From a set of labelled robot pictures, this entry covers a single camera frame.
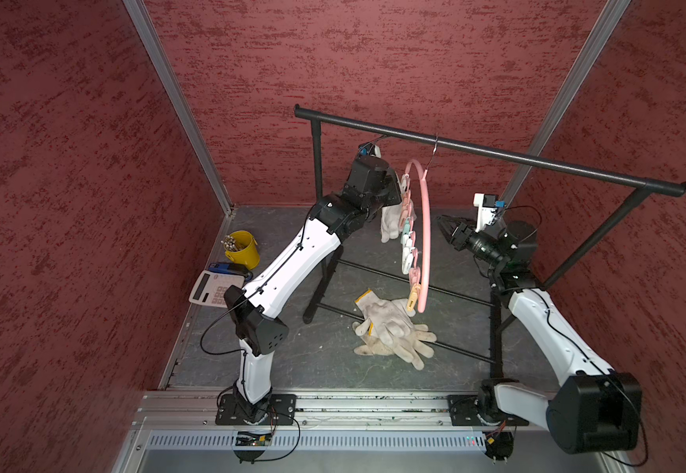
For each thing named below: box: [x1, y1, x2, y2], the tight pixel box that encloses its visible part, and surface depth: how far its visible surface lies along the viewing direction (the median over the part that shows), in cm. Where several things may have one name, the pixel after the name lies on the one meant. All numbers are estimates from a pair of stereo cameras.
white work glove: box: [354, 289, 425, 362], surface depth 87 cm
